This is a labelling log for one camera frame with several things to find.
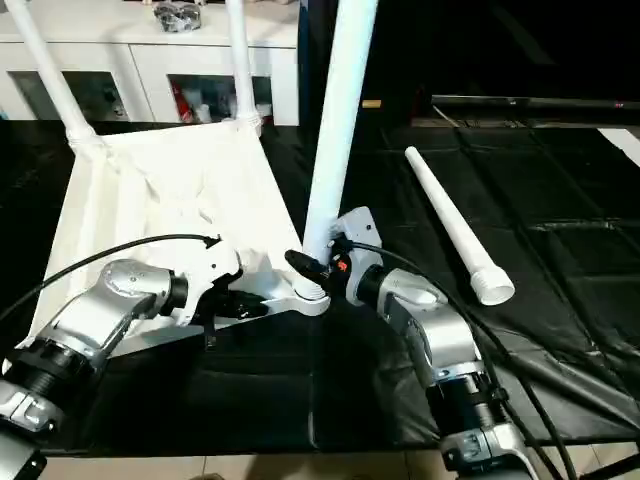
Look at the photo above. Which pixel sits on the white plastic table top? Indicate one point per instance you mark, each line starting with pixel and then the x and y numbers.
pixel 180 190

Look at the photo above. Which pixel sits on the white plastic table leg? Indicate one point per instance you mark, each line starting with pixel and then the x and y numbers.
pixel 455 225
pixel 340 120
pixel 50 70
pixel 241 60

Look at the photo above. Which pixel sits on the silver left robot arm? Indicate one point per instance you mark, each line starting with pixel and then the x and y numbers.
pixel 100 310

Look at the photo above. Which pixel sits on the black work mat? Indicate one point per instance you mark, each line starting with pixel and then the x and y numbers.
pixel 560 220

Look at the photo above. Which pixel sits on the black cabinet with orange label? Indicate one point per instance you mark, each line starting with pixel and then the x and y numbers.
pixel 450 50

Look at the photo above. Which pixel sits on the glossy black long bar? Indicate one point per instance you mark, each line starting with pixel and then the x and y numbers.
pixel 540 102

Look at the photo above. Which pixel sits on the white cabinet with glass doors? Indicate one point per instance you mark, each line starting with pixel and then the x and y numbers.
pixel 140 55

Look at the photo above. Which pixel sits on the crumpled silver black object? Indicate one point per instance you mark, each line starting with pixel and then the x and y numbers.
pixel 178 14

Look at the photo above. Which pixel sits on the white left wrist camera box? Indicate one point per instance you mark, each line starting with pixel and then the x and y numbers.
pixel 215 275

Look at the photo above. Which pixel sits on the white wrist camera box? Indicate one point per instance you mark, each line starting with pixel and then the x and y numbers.
pixel 215 275
pixel 355 228

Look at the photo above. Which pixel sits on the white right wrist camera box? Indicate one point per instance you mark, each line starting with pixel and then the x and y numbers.
pixel 355 228

